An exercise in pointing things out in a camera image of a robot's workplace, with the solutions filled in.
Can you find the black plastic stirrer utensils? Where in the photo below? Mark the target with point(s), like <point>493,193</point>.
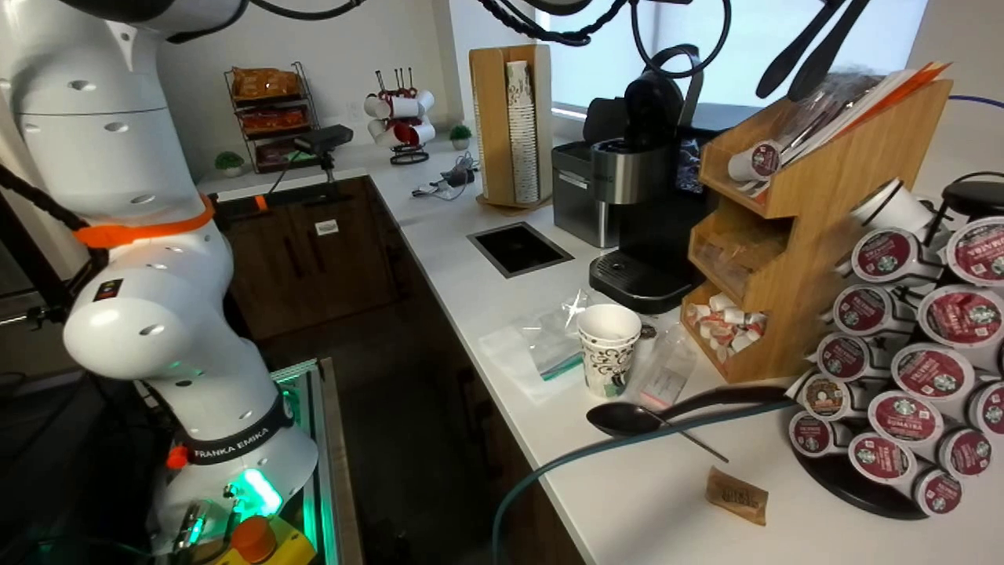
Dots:
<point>796,50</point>

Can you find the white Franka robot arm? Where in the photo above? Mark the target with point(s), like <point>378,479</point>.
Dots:
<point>144,314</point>

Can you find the clear plastic bag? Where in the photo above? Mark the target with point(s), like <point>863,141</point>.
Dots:
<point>554,350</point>

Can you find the silver metal box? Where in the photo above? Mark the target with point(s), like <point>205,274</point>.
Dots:
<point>571,193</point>

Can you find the grey power adapter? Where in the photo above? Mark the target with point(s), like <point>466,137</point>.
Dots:
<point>446,178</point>

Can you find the patterned paper cup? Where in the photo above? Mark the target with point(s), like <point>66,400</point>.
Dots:
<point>608,355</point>

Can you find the small green topped jar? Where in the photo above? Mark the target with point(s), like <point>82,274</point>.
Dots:
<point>460,132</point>
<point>228,161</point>

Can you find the white cup stack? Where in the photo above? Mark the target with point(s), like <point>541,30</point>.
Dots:
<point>520,126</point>

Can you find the black coffee machine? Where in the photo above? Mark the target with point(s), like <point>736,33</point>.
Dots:
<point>648,208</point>

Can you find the white mug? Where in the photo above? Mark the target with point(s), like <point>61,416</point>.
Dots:
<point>411,102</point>
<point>378,105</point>
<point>379,129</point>
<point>415,132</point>

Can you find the black plastic spoon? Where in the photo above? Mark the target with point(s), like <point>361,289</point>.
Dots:
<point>625,418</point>

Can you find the white cabinet label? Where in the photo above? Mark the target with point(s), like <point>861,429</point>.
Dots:
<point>327,228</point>

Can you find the dark wood cabinet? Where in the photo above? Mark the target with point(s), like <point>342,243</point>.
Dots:
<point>315,270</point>

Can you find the white creamer cup pile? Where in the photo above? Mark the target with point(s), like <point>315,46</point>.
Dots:
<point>725,327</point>

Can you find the brown sugar packets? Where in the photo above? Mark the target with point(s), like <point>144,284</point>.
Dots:
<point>731,255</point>

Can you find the metal robot cart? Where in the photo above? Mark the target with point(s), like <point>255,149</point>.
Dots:
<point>334,459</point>

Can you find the thin black stirrer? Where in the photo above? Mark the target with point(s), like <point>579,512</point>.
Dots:
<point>704,446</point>

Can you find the white coffee pod red lid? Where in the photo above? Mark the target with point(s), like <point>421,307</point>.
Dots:
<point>756,158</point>

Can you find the brown tea packet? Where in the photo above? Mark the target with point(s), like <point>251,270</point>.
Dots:
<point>737,498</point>

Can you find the wooden condiment organizer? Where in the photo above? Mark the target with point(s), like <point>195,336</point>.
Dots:
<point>825,261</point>

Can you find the brown label coffee pod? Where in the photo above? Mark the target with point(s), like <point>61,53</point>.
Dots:
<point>825,397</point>

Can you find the red label coffee pod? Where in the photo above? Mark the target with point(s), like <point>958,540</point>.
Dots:
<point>990,410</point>
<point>863,307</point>
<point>960,318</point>
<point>809,433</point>
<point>885,255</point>
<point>938,493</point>
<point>981,251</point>
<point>882,459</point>
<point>963,452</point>
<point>897,205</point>
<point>905,418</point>
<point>841,360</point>
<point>932,375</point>

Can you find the yellow orange button box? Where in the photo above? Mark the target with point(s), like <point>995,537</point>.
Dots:
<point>261,543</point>

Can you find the white paper packets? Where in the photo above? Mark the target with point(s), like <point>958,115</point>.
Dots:
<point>851,111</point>

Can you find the black pod carousel rack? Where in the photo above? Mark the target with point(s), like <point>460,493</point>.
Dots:
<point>851,491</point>

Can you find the window with white blind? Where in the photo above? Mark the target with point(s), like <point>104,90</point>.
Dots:
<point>897,43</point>

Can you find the orange packets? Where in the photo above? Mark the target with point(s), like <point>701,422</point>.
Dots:
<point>920,80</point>

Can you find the black camera on stand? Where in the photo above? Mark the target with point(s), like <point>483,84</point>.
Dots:
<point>334,140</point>

